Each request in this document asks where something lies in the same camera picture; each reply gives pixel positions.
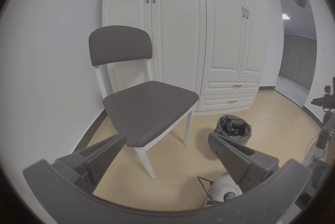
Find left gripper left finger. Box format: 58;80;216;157
52;133;127;193

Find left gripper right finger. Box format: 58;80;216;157
208;133;280;193

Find black plastic bag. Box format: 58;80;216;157
213;114;252;147

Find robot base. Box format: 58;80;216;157
205;143;331;211

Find white chair grey cushions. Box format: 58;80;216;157
88;25;199;180

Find grey curtain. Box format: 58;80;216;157
279;34;318;90

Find white wardrobe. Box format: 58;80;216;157
103;0;268;116

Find black cable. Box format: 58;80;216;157
197;176;219;206

